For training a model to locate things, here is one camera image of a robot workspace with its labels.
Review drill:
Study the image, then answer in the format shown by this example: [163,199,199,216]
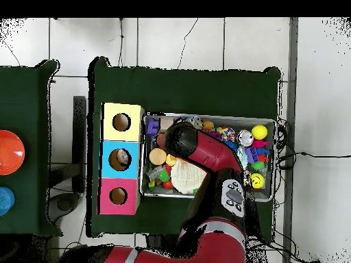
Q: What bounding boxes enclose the wooden box with three holes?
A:
[98,101,145,216]

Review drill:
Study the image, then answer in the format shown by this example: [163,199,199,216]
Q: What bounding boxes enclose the shallow clear mesh bin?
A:
[141,112,277,203]

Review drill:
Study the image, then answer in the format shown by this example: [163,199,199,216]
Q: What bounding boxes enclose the toy hamburger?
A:
[148,147,168,166]

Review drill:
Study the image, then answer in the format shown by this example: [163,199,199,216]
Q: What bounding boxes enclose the purple toy block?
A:
[145,118,160,136]

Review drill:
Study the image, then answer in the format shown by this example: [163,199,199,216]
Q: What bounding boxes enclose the cream knitted cloth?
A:
[169,158,208,195]

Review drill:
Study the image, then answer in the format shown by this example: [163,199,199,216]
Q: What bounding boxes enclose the dark green table cloth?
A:
[0,59,62,238]
[87,56,282,243]

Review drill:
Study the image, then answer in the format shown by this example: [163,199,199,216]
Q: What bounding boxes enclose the plain yellow ball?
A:
[252,124,269,140]

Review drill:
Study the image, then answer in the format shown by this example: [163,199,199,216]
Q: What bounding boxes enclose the yellow smiley face ball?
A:
[248,172,266,190]

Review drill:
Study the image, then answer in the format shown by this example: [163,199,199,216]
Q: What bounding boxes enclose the orange round disc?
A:
[0,129,26,176]

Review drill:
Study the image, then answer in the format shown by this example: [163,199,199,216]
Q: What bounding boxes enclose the blue round disc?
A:
[0,186,16,216]

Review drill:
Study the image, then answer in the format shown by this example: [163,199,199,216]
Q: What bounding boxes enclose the black cable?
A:
[276,150,351,165]

